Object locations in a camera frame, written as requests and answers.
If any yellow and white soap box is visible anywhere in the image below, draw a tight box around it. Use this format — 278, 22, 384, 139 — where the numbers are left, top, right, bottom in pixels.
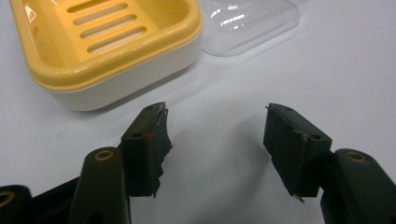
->
8, 0, 204, 112

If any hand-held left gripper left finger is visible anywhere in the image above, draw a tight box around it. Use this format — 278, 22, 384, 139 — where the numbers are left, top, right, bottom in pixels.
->
67, 101, 173, 224

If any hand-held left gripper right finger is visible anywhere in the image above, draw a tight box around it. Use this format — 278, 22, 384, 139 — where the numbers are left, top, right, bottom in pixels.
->
262, 103, 396, 224

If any clear plastic soap box lid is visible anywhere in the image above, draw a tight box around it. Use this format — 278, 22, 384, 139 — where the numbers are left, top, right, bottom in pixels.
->
196, 0, 309, 58

